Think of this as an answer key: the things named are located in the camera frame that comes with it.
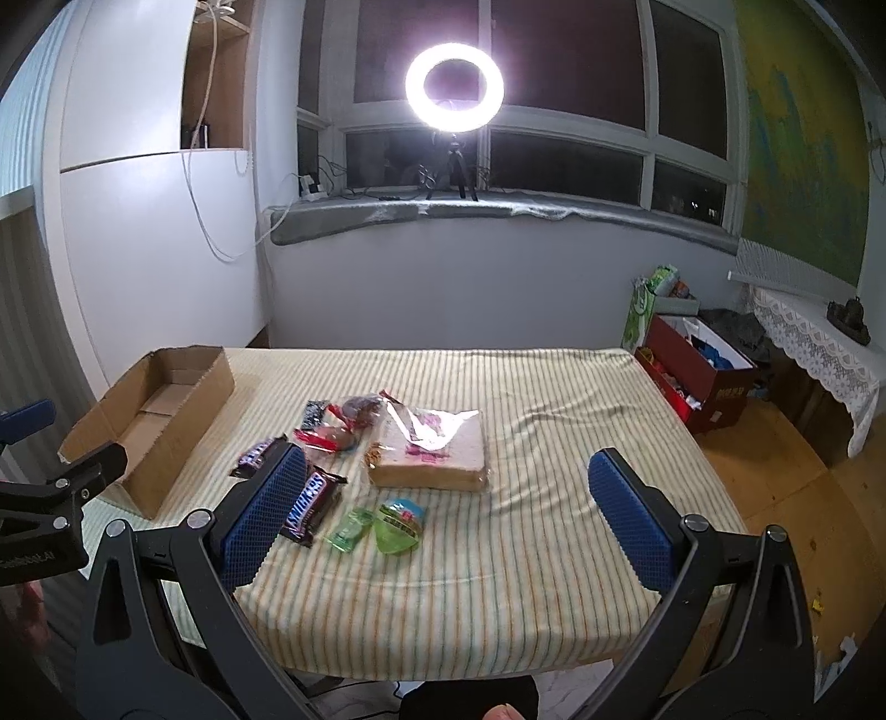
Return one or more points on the packaged sliced bread loaf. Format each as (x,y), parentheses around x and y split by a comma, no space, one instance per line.
(420,448)

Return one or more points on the dark Snickers bar Chinese label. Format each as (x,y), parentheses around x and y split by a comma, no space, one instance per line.
(251,460)

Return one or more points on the white power strip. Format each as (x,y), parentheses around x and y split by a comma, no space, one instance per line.
(311,190)

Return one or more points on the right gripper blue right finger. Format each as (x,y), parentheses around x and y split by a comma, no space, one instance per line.
(638,515)

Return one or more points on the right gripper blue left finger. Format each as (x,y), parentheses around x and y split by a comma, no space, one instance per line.
(253,512)

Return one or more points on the red clear wrapped snack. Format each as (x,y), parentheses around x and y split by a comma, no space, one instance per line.
(327,439)

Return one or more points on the dark bun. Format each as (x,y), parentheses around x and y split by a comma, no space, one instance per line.
(358,413)

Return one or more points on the grey windowsill padding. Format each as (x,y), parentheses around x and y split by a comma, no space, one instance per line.
(311,221)

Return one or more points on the brown cardboard box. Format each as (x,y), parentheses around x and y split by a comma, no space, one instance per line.
(158,411)

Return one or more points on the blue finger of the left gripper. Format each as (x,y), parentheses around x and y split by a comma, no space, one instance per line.
(18,425)

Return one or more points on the green yellow wall poster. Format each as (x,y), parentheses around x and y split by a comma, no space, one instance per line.
(808,176)

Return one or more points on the bright ring light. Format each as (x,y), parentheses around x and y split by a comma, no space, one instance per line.
(446,118)

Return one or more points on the red storage box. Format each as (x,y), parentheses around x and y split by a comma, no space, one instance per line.
(701,375)

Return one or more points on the green white shopping bag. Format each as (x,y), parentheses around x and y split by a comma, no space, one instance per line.
(650,295)

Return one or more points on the brown Snickers bar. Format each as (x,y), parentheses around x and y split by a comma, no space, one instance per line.
(319,495)

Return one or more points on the dark figurine on side table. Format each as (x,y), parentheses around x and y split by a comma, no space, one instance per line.
(848,319)

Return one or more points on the small black snack packet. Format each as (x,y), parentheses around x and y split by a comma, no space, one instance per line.
(313,415)

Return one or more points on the wooden wall shelf niche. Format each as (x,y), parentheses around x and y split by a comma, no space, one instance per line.
(213,96)

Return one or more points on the green jelly cup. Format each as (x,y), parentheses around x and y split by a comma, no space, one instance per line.
(398,526)

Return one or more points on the white lace covered side table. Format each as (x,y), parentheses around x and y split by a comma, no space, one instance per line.
(789,297)

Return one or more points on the green candy packet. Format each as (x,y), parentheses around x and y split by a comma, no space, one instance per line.
(352,528)

